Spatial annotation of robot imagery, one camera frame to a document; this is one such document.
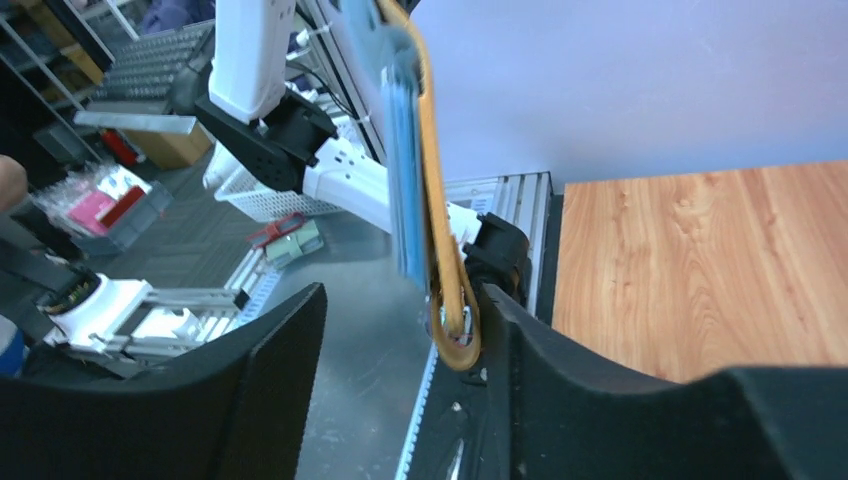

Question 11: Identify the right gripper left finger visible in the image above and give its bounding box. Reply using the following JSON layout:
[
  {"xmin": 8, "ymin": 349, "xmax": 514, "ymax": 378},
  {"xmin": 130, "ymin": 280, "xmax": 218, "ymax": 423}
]
[{"xmin": 1, "ymin": 283, "xmax": 327, "ymax": 479}]

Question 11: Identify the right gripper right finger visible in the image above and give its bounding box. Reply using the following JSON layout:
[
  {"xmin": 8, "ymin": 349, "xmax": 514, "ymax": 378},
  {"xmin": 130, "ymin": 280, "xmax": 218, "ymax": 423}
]
[{"xmin": 480, "ymin": 285, "xmax": 847, "ymax": 479}]

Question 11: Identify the yellow leather card holder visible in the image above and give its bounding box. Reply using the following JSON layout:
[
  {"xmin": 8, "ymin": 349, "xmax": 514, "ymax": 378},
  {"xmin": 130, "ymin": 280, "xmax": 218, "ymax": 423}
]
[{"xmin": 339, "ymin": 1, "xmax": 482, "ymax": 371}]

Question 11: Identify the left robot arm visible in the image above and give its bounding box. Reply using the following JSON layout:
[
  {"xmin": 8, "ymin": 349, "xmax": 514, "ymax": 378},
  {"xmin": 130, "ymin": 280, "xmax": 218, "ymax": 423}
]
[{"xmin": 192, "ymin": 1, "xmax": 531, "ymax": 302}]

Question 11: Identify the white plastic basket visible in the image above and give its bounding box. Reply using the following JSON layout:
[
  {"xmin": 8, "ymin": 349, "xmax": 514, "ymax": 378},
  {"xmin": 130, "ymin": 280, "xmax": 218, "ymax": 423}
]
[{"xmin": 203, "ymin": 142, "xmax": 341, "ymax": 223}]

